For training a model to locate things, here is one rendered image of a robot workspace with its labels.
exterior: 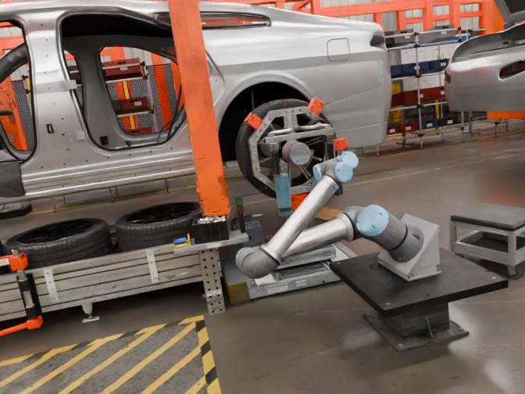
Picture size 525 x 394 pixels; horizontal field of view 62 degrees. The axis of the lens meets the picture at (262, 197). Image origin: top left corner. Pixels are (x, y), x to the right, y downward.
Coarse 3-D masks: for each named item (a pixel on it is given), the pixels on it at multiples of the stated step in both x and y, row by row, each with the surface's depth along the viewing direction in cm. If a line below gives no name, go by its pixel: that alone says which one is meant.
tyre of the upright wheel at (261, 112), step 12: (264, 108) 276; (276, 108) 277; (288, 108) 278; (240, 132) 287; (252, 132) 277; (240, 144) 279; (240, 156) 280; (336, 156) 291; (240, 168) 299; (252, 180) 283; (264, 192) 286
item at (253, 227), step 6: (246, 216) 304; (234, 222) 317; (246, 222) 297; (252, 222) 295; (258, 222) 293; (234, 228) 291; (246, 228) 289; (252, 228) 289; (258, 228) 291; (252, 234) 290; (258, 234) 290; (252, 240) 291; (258, 240) 291; (240, 246) 291; (246, 246) 291; (252, 246) 291
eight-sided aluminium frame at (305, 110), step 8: (272, 112) 268; (280, 112) 269; (288, 112) 270; (296, 112) 271; (304, 112) 272; (264, 120) 268; (272, 120) 269; (264, 128) 269; (320, 128) 282; (256, 136) 274; (248, 144) 274; (256, 152) 271; (256, 160) 272; (256, 168) 277; (256, 176) 274; (264, 176) 275; (272, 184) 277; (304, 184) 287; (312, 184) 283; (296, 192) 281
